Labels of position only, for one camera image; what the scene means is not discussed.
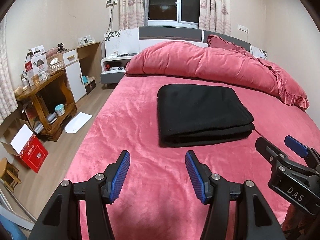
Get black pants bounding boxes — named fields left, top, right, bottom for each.
left=157, top=84, right=255, bottom=147

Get pink ruffled pillow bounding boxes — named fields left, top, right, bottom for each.
left=207, top=34, right=310, bottom=111

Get pink bed sheet mattress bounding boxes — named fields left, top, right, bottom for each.
left=66, top=75, right=319, bottom=239

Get small wooden stool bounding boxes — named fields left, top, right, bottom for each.
left=0, top=158, right=22, bottom=193

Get red open cardboard box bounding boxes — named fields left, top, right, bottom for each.
left=1, top=119, right=48, bottom=173

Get white paper on floor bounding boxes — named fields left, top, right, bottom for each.
left=65, top=112, right=92, bottom=134

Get light blue jar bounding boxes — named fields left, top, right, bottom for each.
left=55, top=104, right=66, bottom=116

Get wooden side table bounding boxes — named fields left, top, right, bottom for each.
left=16, top=70, right=77, bottom=141

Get near floral curtain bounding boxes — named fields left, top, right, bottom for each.
left=0, top=17, right=18, bottom=124

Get floral curtain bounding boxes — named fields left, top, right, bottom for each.
left=119, top=0, right=144, bottom=30
left=199, top=0, right=231, bottom=36
left=0, top=17, right=18, bottom=124

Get pink folded duvet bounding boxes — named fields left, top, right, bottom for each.
left=125, top=40, right=284, bottom=98

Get right floral curtain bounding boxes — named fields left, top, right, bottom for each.
left=199, top=0, right=231, bottom=36

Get white red product box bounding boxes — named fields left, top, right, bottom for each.
left=24, top=45, right=48, bottom=79

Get white wood cabinet desk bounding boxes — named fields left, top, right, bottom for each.
left=47, top=42, right=102, bottom=102

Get grey white nightstand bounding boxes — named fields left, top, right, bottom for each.
left=100, top=53, right=137, bottom=85

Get grey bed headboard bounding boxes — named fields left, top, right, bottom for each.
left=104, top=26, right=267, bottom=59

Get dark window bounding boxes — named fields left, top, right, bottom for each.
left=143, top=0, right=200, bottom=29

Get left floral curtain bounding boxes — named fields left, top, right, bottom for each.
left=119, top=0, right=144, bottom=30

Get white wall socket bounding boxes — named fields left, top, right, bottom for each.
left=238, top=24, right=249, bottom=34

